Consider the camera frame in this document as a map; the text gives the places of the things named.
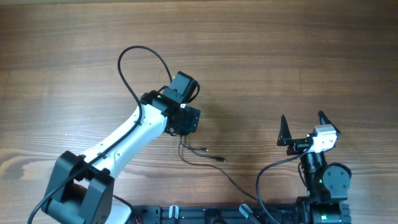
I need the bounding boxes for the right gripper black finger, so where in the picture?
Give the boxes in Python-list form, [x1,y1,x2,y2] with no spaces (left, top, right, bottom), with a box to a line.
[318,110,341,136]
[277,114,292,146]

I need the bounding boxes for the black usb cable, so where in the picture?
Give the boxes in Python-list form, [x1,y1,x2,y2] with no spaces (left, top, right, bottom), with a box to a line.
[177,134,261,202]

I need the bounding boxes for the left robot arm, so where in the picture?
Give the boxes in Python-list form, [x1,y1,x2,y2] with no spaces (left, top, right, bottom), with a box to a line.
[39,72,200,224]

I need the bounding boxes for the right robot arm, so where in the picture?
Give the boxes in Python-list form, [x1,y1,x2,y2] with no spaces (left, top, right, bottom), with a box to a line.
[277,111,352,224]

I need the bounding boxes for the right camera black cable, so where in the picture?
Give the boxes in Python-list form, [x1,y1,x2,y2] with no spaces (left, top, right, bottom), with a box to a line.
[256,143,313,224]

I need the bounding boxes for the camera black cable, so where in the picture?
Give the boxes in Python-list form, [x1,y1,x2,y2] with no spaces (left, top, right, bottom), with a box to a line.
[256,143,313,224]
[27,45,174,224]

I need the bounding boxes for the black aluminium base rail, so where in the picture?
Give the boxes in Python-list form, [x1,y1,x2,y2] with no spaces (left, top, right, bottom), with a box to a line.
[130,203,352,224]

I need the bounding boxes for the left camera black cable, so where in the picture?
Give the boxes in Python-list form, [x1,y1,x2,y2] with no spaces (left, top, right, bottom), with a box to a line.
[27,45,174,224]

